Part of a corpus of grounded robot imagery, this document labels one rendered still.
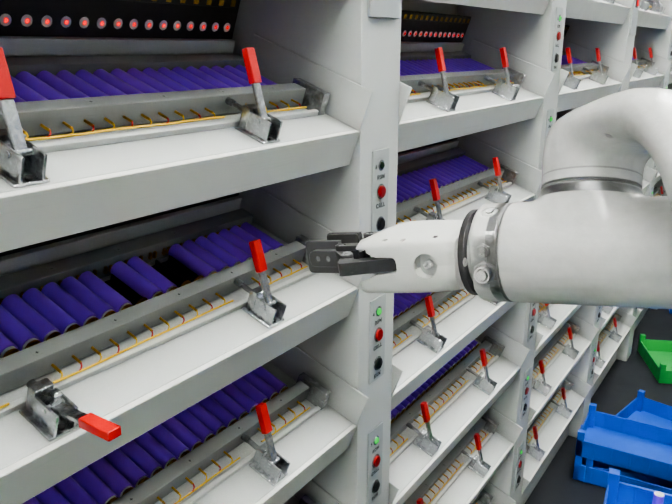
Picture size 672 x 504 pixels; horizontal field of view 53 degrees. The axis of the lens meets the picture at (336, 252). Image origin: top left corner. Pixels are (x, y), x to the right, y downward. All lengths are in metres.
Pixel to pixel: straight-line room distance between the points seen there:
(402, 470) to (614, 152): 0.79
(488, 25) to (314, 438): 0.94
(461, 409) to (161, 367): 0.84
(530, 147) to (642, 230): 0.97
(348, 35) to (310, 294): 0.31
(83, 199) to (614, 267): 0.40
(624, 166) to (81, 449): 0.48
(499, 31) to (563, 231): 0.99
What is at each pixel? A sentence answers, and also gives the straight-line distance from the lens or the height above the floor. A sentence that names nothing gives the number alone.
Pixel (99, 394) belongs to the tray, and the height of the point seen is 0.96.
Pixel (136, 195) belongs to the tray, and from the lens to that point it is 0.58.
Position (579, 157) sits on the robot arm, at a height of 1.17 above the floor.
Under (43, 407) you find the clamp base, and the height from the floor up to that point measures 0.98.
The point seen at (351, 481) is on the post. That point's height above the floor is 0.66.
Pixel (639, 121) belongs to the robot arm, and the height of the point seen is 1.20.
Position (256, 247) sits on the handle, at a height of 1.04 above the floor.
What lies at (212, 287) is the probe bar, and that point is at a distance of 0.75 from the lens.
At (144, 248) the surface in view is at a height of 1.03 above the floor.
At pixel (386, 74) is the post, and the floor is 1.21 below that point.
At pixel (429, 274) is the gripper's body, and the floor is 1.06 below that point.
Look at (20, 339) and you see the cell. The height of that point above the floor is 1.00.
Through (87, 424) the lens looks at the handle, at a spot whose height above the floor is 0.98.
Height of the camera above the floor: 1.25
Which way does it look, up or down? 17 degrees down
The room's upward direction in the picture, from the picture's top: straight up
